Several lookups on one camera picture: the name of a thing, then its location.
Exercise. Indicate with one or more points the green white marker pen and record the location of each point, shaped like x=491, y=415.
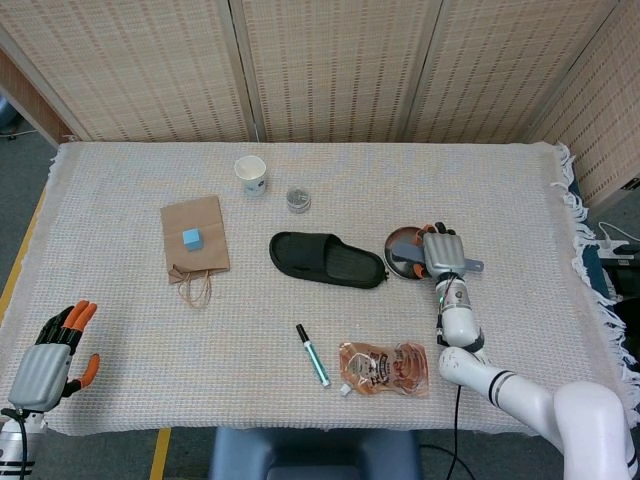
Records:
x=314, y=357

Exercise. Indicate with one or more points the peanut butter spout pouch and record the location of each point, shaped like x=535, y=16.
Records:
x=385, y=370

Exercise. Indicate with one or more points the black slipper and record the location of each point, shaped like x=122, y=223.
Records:
x=325, y=260

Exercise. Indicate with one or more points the round metal plate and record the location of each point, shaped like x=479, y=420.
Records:
x=400, y=235

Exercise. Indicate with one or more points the white paper cup blue print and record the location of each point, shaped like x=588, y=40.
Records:
x=251, y=175

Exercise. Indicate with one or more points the blue cube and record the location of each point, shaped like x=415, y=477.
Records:
x=193, y=240

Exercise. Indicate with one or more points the woven fringed tablecloth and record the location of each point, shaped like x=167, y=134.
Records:
x=125, y=325

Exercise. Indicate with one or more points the grey black brush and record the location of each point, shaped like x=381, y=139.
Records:
x=407, y=251

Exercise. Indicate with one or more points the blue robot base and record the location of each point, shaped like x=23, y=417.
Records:
x=310, y=455

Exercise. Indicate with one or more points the small clear plastic jar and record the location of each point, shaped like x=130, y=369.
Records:
x=298, y=200

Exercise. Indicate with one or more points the white power strip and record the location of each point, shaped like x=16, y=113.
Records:
x=612, y=247

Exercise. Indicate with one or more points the black box on floor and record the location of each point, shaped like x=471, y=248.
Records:
x=625, y=280

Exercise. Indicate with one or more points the woven folding screen panel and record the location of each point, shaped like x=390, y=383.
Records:
x=605, y=125
x=125, y=65
x=335, y=65
x=500, y=65

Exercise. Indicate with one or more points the brown wooden furniture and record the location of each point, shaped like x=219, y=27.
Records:
x=25, y=100

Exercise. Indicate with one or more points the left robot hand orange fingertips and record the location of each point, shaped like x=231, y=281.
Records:
x=40, y=375

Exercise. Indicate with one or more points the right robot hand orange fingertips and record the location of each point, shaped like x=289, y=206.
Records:
x=445, y=252

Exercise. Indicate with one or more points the brown paper bag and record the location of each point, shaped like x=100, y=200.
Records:
x=200, y=215

